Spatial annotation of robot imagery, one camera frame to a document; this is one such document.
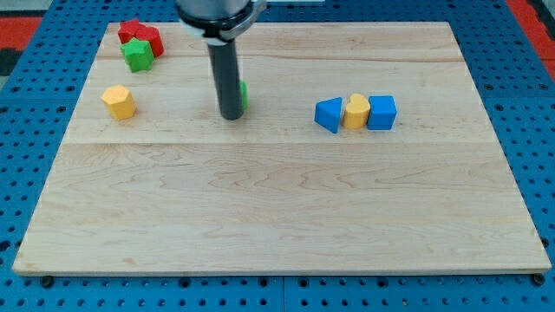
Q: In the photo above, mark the green circle block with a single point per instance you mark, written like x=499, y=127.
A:
x=244, y=94

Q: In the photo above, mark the grey robot arm flange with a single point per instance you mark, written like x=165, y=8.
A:
x=218, y=22

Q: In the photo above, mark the light wooden board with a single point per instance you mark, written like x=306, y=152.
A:
x=176, y=190

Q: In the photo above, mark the blue triangle block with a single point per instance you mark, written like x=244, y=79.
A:
x=328, y=113

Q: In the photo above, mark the yellow heart block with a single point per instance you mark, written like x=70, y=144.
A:
x=356, y=112

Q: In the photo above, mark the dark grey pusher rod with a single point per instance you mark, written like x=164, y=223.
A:
x=225, y=74

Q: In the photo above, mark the blue cube block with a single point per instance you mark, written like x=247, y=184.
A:
x=383, y=112

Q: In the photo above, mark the yellow hexagon block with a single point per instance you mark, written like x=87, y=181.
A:
x=119, y=102

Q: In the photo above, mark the green star block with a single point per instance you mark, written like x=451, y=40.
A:
x=138, y=55

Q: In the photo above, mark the red cylinder block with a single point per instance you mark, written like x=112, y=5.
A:
x=152, y=35

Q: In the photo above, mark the red star block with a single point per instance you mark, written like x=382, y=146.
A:
x=128, y=29

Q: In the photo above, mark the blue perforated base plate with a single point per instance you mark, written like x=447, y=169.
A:
x=47, y=77

